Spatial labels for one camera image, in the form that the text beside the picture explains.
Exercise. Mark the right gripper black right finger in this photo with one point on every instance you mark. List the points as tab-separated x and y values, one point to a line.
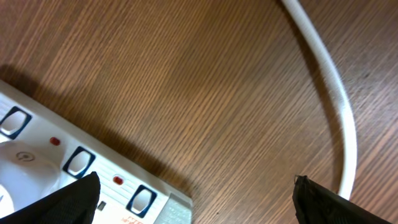
315	204

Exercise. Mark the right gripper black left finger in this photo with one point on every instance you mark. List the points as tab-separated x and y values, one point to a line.
75	203

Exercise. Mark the white USB charger plug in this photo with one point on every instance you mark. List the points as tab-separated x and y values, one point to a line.
26	176

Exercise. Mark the white power strip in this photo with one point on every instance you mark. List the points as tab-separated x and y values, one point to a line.
129	193

